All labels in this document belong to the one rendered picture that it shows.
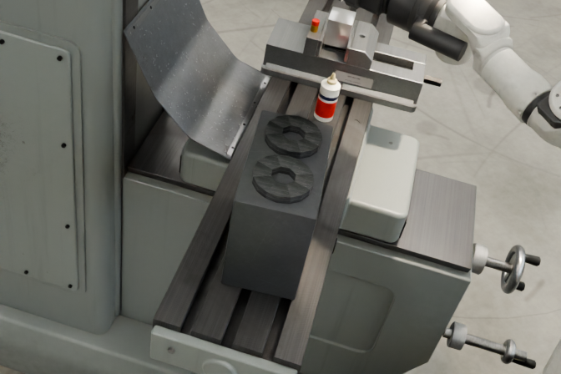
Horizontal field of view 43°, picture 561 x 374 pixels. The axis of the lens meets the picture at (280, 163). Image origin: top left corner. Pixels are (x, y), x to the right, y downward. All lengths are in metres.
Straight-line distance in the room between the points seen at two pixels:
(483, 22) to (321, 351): 0.97
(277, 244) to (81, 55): 0.57
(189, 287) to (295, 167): 0.25
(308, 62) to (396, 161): 0.30
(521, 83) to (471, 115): 2.16
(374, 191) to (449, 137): 1.67
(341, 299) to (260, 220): 0.71
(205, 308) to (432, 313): 0.70
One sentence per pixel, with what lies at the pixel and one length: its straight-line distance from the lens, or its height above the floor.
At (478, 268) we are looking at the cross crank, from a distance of 1.71.
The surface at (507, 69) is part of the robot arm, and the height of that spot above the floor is 1.25.
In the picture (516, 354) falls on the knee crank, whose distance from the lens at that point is 1.75.
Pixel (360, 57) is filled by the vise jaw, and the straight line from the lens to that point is 1.51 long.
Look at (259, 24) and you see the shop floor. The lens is 3.57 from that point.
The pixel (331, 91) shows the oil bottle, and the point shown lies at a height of 1.02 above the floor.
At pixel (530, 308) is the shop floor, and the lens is 2.60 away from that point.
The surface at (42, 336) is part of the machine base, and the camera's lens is 1.99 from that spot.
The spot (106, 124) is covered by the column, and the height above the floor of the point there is 0.88.
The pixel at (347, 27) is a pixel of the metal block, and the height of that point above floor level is 1.08.
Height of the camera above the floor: 1.82
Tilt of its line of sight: 41 degrees down
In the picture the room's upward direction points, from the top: 12 degrees clockwise
